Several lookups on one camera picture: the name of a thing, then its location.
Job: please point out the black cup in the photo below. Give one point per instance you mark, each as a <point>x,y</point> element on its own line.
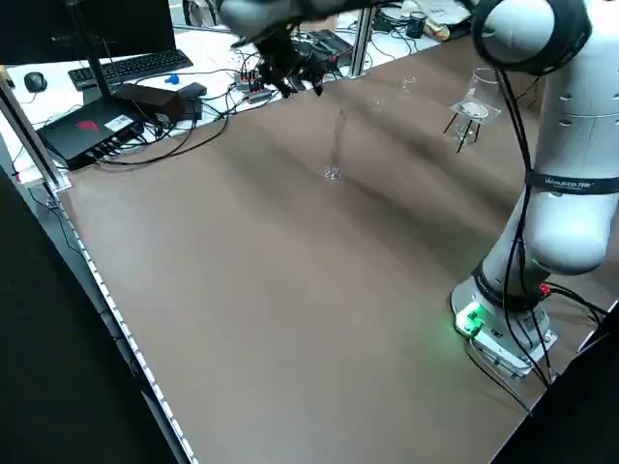
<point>416,25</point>

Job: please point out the black monitor stand pole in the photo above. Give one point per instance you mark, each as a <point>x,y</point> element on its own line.
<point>94,63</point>

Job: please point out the large clear glass beaker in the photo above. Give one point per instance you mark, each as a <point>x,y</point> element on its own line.
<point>483,82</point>

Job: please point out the black keyboard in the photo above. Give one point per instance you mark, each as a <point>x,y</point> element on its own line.
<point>140,63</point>

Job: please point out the black computer mouse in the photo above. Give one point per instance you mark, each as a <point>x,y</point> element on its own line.
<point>35,81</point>

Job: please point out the small clear glass beaker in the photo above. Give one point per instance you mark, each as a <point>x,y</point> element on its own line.
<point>378,103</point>
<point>408,83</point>

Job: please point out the black box with red logo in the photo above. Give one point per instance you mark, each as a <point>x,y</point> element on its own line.
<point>87,130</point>

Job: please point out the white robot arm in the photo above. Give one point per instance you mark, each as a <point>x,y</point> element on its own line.
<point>570,145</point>

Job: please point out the aluminium frame post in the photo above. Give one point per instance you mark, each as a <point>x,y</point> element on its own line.
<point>29,140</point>
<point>360,38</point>

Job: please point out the black power adapter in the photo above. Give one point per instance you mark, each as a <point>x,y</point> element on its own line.
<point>193,91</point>

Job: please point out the grey hub with red plugs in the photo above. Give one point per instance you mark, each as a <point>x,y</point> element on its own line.
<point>254,89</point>

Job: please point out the black flat device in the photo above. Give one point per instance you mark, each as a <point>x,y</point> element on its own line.
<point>333,43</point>

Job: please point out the small blue object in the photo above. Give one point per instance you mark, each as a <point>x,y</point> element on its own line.
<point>171,78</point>

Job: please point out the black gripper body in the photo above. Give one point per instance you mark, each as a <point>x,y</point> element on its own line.
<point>278,50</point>

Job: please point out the clear glass alcohol lamp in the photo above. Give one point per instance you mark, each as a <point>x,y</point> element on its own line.
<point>460,130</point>

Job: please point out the black computer monitor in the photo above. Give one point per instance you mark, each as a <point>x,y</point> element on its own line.
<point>72,29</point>

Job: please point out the glass graduated cylinder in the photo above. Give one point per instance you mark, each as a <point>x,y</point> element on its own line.
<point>336,140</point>

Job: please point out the dark brown box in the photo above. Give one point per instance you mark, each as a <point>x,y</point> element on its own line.
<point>155,104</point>

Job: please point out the aluminium table edge rail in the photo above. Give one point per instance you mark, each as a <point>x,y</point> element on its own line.
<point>121,328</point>

